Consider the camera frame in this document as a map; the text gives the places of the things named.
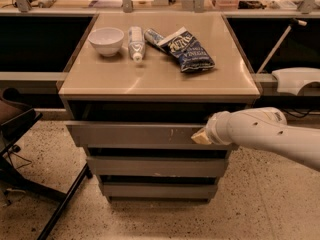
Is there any white stick black handle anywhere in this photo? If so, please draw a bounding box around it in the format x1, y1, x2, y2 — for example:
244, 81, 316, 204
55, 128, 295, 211
256, 18, 308, 74

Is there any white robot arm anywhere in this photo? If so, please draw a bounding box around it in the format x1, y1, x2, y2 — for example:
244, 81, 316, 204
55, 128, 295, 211
191, 107, 320, 171

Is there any black office chair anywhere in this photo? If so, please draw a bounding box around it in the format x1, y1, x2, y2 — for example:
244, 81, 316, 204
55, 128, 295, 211
0, 87, 88, 240

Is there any blue vinegar chips bag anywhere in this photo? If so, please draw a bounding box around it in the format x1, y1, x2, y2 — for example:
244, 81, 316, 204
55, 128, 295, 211
144, 27, 215, 73

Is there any black cable on floor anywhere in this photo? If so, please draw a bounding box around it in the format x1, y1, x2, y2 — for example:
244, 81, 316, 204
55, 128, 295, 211
6, 148, 34, 170

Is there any grey drawer cabinet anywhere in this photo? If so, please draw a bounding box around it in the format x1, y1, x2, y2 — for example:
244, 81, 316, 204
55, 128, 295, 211
56, 11, 263, 204

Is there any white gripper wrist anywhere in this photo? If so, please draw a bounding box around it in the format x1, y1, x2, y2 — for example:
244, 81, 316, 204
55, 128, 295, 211
191, 111, 234, 146

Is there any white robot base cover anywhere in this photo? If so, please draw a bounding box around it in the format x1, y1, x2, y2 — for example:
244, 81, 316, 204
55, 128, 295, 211
272, 67, 320, 95

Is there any grey bottom drawer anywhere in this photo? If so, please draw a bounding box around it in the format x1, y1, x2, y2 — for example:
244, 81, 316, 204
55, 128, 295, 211
99, 183, 218, 199

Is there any clear plastic water bottle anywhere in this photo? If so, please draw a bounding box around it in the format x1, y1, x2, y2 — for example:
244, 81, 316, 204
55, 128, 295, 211
128, 26, 145, 63

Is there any grey middle drawer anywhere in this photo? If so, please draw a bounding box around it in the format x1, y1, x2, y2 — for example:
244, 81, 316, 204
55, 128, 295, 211
87, 156, 228, 177

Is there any grey drawer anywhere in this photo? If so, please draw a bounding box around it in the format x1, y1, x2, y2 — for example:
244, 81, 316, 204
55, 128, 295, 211
87, 156, 228, 177
66, 121, 238, 150
99, 183, 218, 199

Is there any white bowl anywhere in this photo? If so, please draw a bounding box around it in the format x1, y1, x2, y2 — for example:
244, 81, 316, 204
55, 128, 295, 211
88, 27, 124, 57

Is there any grey top drawer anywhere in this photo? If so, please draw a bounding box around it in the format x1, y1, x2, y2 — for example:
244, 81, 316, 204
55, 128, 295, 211
66, 121, 238, 150

